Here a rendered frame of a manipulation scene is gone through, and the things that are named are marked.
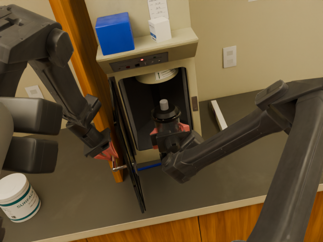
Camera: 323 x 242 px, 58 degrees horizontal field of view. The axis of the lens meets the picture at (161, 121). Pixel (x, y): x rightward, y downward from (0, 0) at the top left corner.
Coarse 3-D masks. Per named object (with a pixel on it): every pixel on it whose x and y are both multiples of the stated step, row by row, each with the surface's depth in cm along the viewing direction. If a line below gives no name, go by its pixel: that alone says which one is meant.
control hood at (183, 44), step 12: (144, 36) 97; (180, 36) 92; (192, 36) 90; (144, 48) 89; (156, 48) 89; (168, 48) 90; (180, 48) 92; (192, 48) 94; (96, 60) 89; (108, 60) 90; (120, 60) 92; (168, 60) 100; (108, 72) 100
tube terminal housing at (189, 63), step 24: (96, 0) 90; (120, 0) 90; (144, 0) 91; (168, 0) 92; (144, 24) 96; (120, 72) 104; (144, 72) 105; (192, 72) 108; (120, 96) 110; (192, 96) 114; (192, 120) 124
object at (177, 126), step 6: (150, 114) 102; (162, 120) 98; (168, 120) 98; (174, 120) 99; (156, 126) 103; (162, 126) 101; (168, 126) 101; (174, 126) 102; (156, 132) 105; (174, 132) 103; (162, 156) 110
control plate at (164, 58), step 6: (156, 54) 92; (162, 54) 93; (126, 60) 92; (132, 60) 93; (138, 60) 94; (144, 60) 95; (150, 60) 96; (156, 60) 98; (162, 60) 99; (114, 66) 95; (120, 66) 96; (126, 66) 97; (132, 66) 98; (138, 66) 100
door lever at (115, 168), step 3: (114, 159) 96; (114, 162) 95; (114, 165) 93; (117, 165) 95; (123, 165) 93; (114, 168) 92; (117, 168) 93; (120, 168) 93; (123, 168) 93; (114, 171) 93
